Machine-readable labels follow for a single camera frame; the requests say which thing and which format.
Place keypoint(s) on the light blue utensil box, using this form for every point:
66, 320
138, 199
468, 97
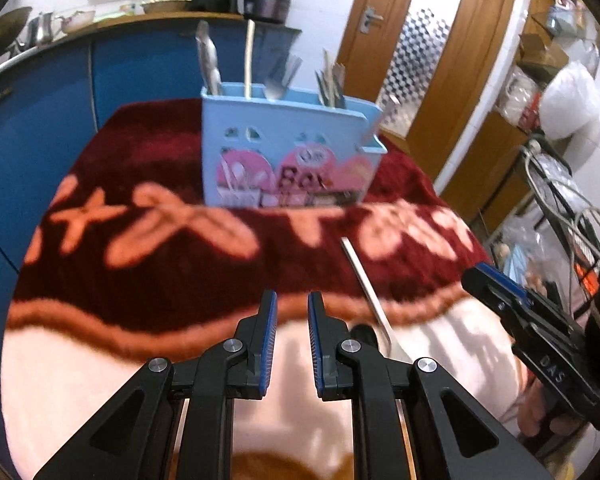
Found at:
285, 150

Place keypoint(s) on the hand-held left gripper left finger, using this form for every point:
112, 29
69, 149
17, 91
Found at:
269, 340

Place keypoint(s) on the cardboard box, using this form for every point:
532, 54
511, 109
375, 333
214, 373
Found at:
545, 52

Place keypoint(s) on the large black wok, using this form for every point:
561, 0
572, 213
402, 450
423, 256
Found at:
5, 35

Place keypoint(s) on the white plastic bag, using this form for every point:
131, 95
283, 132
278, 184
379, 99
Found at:
572, 100

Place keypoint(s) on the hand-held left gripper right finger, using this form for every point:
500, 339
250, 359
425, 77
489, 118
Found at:
314, 345

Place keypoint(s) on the wooden door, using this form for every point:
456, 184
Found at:
480, 35

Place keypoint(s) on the dark rice cooker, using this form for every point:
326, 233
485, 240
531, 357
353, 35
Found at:
266, 7

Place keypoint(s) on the blue base cabinets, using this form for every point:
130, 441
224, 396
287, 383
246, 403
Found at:
105, 85

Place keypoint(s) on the small white bowl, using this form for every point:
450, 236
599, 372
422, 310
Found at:
77, 21

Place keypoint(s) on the bowl of food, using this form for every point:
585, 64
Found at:
165, 2

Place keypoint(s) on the red floral blanket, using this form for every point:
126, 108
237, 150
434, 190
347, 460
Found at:
180, 270

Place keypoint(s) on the metal knife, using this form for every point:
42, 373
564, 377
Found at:
209, 60

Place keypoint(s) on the steel kettle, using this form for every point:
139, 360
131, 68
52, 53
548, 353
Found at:
41, 29

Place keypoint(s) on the person's right hand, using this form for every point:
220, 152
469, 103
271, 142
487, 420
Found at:
532, 412

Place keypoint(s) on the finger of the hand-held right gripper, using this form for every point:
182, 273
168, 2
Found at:
490, 295
505, 282

